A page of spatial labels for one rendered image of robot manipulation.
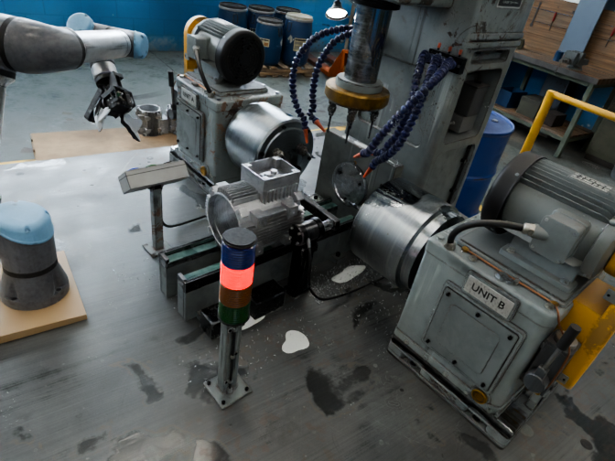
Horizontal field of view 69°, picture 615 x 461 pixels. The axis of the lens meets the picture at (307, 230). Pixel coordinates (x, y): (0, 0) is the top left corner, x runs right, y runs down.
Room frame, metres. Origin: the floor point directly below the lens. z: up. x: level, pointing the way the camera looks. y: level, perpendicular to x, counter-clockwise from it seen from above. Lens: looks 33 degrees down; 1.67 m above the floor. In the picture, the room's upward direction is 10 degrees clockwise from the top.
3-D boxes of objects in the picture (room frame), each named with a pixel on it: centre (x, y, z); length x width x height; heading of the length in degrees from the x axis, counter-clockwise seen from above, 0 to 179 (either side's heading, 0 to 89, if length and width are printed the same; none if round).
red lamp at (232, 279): (0.63, 0.11, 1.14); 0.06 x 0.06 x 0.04
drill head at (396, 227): (1.00, -0.28, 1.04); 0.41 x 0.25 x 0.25; 47
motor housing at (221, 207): (1.03, 0.15, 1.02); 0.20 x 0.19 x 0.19; 137
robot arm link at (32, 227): (0.80, 0.65, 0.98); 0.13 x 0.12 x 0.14; 89
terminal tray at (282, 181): (1.06, 0.12, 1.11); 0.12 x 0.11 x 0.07; 137
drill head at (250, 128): (1.47, 0.22, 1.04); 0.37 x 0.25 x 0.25; 47
